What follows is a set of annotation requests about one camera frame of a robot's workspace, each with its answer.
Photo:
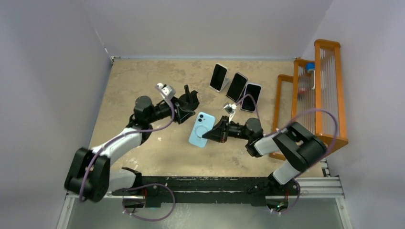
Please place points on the blue case phone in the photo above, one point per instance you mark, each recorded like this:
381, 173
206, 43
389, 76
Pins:
204, 123

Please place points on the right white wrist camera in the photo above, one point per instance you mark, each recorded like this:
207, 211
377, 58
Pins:
230, 109

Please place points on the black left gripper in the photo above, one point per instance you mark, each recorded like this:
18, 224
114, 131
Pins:
180, 116

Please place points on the purple case phone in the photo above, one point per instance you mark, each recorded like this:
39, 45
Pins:
237, 87

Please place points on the red black stamp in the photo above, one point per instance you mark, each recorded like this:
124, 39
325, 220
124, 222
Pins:
301, 93

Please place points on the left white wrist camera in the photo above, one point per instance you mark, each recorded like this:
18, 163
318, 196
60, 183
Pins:
166, 91

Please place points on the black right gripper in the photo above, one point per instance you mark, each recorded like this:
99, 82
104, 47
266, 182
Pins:
219, 133

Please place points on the silver metal phone stand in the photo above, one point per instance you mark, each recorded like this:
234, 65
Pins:
225, 83

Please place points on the black round base phone stand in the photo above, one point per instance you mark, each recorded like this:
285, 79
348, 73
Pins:
191, 98

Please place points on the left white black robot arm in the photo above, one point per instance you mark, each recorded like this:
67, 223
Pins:
89, 175

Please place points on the orange wooden tiered rack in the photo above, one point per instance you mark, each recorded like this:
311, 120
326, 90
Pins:
324, 90

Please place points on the white case phone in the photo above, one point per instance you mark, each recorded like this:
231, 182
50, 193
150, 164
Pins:
219, 73

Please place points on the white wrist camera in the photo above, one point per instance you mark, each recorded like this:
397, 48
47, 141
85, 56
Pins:
230, 109
166, 91

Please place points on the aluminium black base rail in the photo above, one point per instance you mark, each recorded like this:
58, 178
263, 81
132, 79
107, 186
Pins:
256, 191

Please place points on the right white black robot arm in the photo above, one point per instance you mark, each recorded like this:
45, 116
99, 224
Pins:
299, 146

